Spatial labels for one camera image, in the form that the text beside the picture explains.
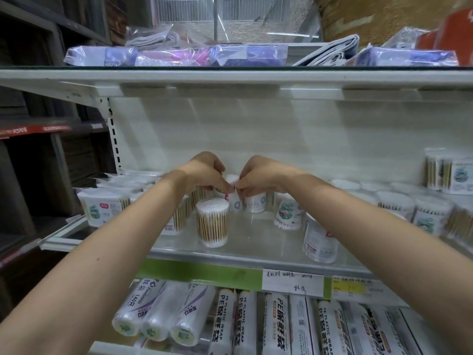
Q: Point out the clear plastic wrapped packet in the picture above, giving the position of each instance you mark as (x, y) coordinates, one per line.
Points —
(404, 36)

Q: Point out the yellow white price tag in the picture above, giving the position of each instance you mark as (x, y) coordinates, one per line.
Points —
(351, 289)

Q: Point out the purple plastic wrapped packet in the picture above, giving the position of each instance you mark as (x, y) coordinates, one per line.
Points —
(249, 55)
(406, 57)
(99, 56)

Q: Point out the white label cotton swab tub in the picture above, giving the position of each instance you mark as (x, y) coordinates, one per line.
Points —
(234, 201)
(255, 204)
(320, 242)

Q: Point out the handwritten white price label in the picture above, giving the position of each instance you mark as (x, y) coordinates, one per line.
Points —
(292, 281)

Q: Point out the person's left fingers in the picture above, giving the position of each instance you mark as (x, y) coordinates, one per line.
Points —
(221, 182)

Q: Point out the green shelf label strip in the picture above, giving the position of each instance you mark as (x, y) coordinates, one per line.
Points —
(199, 271)

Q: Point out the dark wooden shelving unit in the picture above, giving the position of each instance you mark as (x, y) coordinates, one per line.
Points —
(40, 107)

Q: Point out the red cardboard box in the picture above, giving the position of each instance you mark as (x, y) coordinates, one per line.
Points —
(449, 33)

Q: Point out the red shelf price strip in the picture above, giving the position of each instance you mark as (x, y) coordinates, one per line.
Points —
(33, 130)

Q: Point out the person's left hand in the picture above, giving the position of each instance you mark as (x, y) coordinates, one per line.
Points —
(201, 171)

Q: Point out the cluster of cotton swab containers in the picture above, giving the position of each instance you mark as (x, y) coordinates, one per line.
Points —
(417, 207)
(111, 203)

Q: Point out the pink plastic wrapped packet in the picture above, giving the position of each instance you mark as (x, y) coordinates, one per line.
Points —
(172, 57)

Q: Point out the row of plastic wrap boxes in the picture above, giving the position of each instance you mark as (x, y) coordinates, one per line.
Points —
(314, 325)

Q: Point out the person's right forearm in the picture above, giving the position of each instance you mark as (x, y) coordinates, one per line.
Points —
(369, 232)

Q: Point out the person's right hand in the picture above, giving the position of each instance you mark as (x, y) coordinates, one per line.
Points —
(266, 175)

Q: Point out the white metal shelf board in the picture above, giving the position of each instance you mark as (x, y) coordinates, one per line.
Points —
(236, 81)

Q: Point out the grey folded cloth in bag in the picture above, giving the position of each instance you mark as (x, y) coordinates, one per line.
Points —
(329, 51)
(153, 36)

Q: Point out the person's right fingers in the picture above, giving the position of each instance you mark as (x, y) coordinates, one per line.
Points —
(247, 184)

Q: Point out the clear wooden cotton swab tub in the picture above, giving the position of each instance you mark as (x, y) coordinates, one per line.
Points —
(212, 221)

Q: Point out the white slotted shelf upright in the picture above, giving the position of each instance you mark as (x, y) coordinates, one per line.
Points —
(111, 136)

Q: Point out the clear plastic bag roll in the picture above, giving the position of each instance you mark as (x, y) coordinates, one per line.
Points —
(136, 308)
(166, 314)
(193, 317)

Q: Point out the person's left forearm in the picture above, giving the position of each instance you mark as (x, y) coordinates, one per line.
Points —
(111, 255)

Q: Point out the green label cotton swab tub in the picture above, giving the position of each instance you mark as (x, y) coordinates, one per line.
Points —
(288, 216)

